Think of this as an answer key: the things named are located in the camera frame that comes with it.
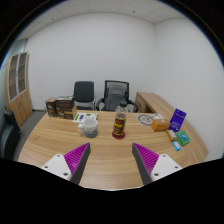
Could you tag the purple standing card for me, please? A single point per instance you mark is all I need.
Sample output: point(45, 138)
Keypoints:
point(177, 120)

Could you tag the grey and white mug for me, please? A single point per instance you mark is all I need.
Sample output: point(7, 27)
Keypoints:
point(90, 128)

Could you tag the small light blue box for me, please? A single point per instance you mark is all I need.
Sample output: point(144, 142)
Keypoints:
point(176, 146)

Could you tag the wooden side cabinet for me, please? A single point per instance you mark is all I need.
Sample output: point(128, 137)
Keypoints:
point(150, 101)

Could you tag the black leather sofa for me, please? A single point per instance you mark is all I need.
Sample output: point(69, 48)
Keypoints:
point(7, 135)

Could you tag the brown carton with tan end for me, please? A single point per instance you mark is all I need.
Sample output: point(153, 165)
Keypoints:
point(66, 113)

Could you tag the green flat box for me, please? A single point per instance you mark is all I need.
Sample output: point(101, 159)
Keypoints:
point(182, 137)

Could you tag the orange box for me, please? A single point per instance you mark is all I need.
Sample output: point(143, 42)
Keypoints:
point(160, 125)

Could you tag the round white disc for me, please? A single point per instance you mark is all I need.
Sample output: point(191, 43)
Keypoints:
point(145, 119)

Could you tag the dark brown carton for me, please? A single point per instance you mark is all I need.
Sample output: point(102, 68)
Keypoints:
point(64, 102)

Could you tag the small dark brown box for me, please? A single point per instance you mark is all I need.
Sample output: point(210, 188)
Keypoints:
point(50, 106)

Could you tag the clear black-capped drink bottle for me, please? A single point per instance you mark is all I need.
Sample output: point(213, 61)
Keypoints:
point(120, 125)

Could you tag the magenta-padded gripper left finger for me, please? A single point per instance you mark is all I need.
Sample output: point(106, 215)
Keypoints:
point(75, 159)

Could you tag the wooden glass-door cabinet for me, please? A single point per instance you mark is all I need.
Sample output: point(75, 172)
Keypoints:
point(21, 103)

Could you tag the black mesh office chair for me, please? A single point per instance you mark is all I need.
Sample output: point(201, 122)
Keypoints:
point(115, 95)

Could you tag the small tan box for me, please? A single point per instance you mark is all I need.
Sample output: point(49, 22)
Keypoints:
point(171, 135)

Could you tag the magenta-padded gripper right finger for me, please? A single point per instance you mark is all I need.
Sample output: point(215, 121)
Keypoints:
point(148, 160)

